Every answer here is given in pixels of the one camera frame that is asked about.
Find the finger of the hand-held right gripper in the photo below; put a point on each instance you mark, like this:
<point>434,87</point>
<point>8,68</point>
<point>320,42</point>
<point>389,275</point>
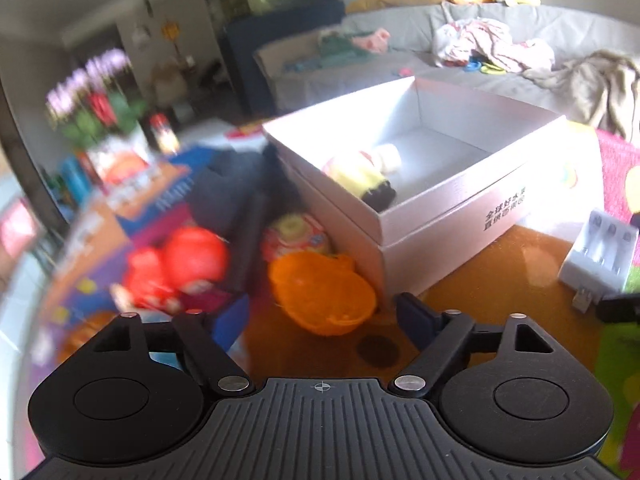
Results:
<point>622,309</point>

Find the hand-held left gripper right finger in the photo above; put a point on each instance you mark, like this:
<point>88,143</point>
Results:
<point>415,317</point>

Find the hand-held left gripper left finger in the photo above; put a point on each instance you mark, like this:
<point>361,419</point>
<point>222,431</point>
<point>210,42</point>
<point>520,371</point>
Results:
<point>232,322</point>

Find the white battery charger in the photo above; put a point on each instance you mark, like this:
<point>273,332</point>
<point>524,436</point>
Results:
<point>597,255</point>

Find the red toy figure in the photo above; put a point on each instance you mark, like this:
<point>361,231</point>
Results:
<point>192,260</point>

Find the orange plastic bowl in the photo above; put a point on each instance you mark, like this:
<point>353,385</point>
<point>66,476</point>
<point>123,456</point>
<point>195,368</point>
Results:
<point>320,292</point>

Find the white cardboard box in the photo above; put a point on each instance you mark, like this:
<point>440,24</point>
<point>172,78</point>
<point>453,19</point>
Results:
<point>440,220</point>

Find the round colourful snack packet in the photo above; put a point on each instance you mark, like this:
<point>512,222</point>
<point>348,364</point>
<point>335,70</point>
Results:
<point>297,237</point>

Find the dark cloth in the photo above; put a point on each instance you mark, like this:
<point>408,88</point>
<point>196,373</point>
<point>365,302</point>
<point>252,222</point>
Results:
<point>230,185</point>

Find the yellow black plush toy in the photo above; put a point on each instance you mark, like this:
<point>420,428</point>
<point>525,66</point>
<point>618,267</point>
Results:
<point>362,177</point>

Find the colourful printed desktop mat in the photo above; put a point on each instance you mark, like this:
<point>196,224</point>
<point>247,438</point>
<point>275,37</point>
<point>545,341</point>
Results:
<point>510,280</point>

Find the white flower pot box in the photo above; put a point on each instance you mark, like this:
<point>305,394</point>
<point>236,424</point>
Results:
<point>120,160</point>

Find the red lid jar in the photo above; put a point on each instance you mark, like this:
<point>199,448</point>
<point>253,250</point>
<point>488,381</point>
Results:
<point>164,132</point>

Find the blue bottle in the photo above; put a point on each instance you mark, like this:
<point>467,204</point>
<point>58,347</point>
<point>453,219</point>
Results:
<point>76,182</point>

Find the beige blanket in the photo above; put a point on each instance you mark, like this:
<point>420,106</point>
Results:
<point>595,85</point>

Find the beige chair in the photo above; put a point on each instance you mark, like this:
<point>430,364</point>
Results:
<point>170,82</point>

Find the pink orchid flowers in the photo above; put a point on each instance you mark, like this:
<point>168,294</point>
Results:
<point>92,105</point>

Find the pink green clothes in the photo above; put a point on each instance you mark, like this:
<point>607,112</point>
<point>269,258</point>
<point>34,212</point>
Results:
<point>357,42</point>

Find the pink white clothes pile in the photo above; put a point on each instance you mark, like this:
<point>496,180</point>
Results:
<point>487,42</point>

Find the yellow wall ornament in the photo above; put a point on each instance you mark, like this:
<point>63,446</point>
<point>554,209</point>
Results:
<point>170,30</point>

